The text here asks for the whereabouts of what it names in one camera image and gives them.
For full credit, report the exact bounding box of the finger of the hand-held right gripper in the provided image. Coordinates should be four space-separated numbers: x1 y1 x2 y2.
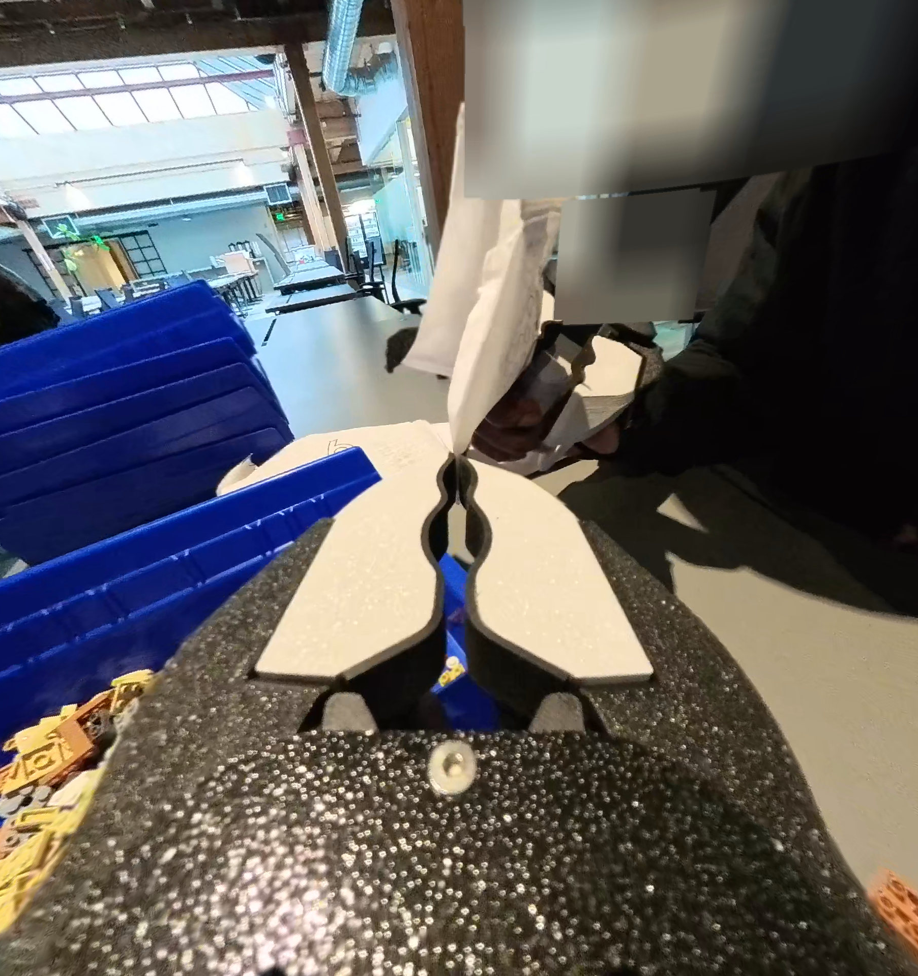
572 335 646 401
516 339 585 419

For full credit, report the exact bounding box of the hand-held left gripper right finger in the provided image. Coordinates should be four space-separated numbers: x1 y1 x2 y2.
457 455 654 683

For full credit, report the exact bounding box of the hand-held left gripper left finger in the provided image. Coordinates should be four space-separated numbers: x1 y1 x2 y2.
253 452 457 683

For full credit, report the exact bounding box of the blue plastic bin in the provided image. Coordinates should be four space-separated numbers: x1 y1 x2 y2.
0 446 506 940

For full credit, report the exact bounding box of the pile of tan toy bricks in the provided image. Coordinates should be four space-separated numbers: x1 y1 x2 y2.
0 669 160 944

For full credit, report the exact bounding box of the orange toy brick plate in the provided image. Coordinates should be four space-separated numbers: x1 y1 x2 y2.
865 868 918 967

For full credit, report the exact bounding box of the person's right forearm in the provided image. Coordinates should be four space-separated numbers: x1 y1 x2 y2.
619 335 744 475

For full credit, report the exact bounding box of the grey desk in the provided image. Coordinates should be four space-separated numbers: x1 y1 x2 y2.
244 293 918 954

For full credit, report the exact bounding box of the person's right hand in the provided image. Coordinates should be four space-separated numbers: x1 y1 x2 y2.
470 385 624 465

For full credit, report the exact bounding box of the person's black jacket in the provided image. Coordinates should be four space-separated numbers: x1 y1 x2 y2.
627 145 918 620

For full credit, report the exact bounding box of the wooden pillar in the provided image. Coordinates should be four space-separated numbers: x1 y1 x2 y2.
390 0 469 277

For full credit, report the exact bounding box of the stack of blue bins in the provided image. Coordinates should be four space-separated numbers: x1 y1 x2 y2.
0 278 297 567

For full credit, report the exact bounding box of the slim wooden post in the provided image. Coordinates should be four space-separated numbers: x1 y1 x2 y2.
282 42 354 269

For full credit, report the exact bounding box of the silver ventilation duct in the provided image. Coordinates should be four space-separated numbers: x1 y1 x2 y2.
320 0 370 98

